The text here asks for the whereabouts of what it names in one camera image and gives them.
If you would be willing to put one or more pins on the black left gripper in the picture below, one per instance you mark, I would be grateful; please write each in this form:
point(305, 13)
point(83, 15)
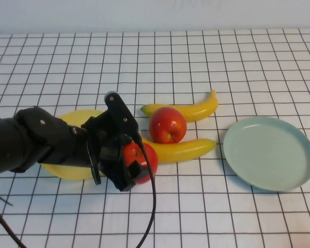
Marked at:
point(106, 144)

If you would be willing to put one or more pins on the red apple with yellow patch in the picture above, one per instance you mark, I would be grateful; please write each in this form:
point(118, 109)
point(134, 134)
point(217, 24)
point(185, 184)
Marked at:
point(165, 126)

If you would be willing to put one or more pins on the yellow banana with green tip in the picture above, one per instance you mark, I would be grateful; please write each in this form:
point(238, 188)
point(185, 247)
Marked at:
point(183, 151)

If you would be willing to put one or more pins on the yellow banana with long stem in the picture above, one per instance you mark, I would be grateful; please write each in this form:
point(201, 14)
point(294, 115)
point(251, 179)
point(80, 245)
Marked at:
point(196, 111)

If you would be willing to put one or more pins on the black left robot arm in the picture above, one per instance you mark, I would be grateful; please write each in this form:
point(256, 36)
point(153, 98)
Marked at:
point(15, 142)

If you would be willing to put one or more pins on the yellow round plate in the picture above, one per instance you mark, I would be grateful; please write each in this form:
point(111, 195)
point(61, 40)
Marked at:
point(77, 116)

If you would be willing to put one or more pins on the light blue round plate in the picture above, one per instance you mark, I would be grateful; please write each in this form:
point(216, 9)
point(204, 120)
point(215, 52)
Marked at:
point(268, 155)

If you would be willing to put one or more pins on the white checked tablecloth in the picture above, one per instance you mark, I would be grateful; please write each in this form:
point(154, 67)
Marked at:
point(170, 64)

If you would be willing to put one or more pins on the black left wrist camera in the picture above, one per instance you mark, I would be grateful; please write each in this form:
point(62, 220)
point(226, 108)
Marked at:
point(118, 113)

